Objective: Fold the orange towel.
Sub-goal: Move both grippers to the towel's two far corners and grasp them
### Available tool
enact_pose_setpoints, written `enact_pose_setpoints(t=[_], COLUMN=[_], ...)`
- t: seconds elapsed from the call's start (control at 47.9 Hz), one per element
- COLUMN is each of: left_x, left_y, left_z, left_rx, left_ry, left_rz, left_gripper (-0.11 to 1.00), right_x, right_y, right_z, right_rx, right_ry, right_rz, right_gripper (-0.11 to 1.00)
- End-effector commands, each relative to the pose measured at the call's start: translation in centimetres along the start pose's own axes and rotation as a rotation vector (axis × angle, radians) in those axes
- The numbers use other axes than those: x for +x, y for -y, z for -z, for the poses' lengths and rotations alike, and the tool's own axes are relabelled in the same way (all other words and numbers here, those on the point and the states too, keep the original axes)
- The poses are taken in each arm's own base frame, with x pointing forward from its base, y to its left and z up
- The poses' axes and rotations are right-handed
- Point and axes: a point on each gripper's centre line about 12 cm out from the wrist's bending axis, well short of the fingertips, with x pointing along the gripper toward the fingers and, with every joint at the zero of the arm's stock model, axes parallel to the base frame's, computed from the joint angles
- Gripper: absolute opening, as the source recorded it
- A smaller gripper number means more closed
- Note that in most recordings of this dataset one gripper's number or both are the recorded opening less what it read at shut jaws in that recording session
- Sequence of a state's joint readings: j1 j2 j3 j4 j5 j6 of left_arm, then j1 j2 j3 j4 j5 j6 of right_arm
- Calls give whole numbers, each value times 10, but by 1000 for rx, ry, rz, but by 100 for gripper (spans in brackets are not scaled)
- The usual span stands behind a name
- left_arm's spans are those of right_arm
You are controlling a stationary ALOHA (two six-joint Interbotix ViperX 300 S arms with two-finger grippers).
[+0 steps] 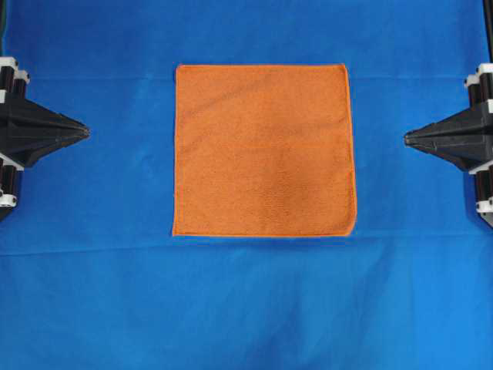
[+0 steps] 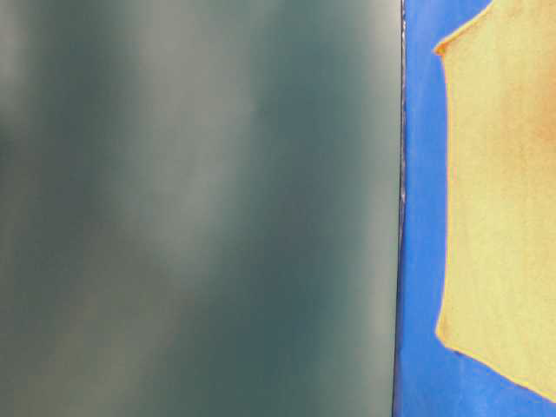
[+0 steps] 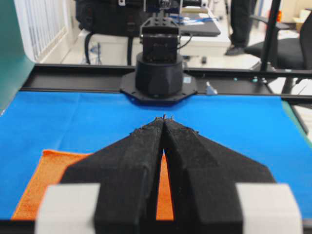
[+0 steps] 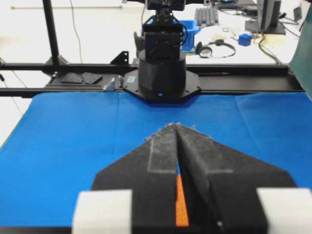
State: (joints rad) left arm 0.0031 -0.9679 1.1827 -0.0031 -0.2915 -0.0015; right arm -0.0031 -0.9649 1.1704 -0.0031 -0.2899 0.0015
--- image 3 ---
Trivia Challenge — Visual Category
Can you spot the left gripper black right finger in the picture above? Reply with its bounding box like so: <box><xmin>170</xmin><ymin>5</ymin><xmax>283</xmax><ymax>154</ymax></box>
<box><xmin>164</xmin><ymin>119</ymin><xmax>303</xmax><ymax>234</ymax></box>

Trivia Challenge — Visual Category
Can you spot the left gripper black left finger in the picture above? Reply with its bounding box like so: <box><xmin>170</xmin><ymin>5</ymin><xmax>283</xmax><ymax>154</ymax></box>
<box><xmin>36</xmin><ymin>117</ymin><xmax>163</xmax><ymax>234</ymax></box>

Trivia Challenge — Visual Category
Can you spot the orange towel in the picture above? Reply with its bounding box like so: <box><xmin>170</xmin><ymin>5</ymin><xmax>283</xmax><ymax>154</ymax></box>
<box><xmin>11</xmin><ymin>150</ymin><xmax>174</xmax><ymax>221</ymax></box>

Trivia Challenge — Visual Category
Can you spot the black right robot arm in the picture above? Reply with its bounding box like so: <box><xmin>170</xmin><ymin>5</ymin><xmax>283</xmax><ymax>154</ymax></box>
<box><xmin>135</xmin><ymin>14</ymin><xmax>183</xmax><ymax>96</ymax></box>

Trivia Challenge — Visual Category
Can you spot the blue table cloth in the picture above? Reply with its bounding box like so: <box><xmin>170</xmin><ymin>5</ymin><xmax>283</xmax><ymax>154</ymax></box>
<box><xmin>0</xmin><ymin>92</ymin><xmax>312</xmax><ymax>219</ymax></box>

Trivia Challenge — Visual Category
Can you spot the black office chair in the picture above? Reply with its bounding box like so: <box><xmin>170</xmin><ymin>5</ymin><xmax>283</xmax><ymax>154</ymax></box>
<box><xmin>243</xmin><ymin>12</ymin><xmax>312</xmax><ymax>71</ymax></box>

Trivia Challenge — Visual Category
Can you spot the person in dark trousers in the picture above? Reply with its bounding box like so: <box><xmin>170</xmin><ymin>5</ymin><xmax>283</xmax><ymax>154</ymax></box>
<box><xmin>225</xmin><ymin>0</ymin><xmax>257</xmax><ymax>56</ymax></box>

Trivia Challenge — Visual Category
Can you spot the black vertical stand pole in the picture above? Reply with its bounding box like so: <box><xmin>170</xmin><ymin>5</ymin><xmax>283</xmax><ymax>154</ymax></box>
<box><xmin>260</xmin><ymin>0</ymin><xmax>281</xmax><ymax>72</ymax></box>

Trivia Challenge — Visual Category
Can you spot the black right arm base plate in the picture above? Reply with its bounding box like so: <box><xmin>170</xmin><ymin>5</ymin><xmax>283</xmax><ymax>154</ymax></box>
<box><xmin>119</xmin><ymin>73</ymin><xmax>198</xmax><ymax>103</ymax></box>

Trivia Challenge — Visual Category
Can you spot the black table frame rail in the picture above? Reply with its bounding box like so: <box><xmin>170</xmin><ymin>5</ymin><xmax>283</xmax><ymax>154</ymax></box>
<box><xmin>21</xmin><ymin>64</ymin><xmax>312</xmax><ymax>97</ymax></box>

